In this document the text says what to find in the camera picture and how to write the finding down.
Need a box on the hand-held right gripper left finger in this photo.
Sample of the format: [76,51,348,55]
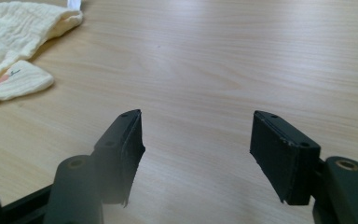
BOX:
[92,108,146,208]

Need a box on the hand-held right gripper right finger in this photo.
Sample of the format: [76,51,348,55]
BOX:
[249,110,322,206]

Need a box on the cream muslin cloth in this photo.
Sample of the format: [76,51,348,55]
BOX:
[0,0,85,111]

